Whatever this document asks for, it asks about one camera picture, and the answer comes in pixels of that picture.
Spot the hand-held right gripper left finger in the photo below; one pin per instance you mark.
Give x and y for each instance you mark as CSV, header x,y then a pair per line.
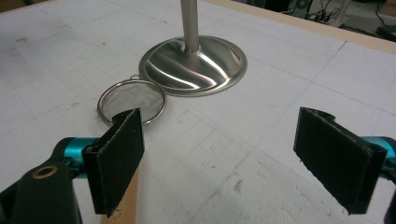
x,y
115,161

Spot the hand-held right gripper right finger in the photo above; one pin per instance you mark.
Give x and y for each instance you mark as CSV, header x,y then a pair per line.
x,y
336,158

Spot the small metal mesh strainer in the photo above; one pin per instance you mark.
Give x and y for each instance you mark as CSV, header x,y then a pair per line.
x,y
132,96

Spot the silver metal stand base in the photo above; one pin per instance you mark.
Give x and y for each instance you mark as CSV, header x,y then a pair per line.
x,y
194,67

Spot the dark device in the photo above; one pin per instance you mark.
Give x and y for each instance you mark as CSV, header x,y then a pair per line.
x,y
387,32

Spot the white stand foot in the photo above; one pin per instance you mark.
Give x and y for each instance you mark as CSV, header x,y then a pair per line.
x,y
337,15

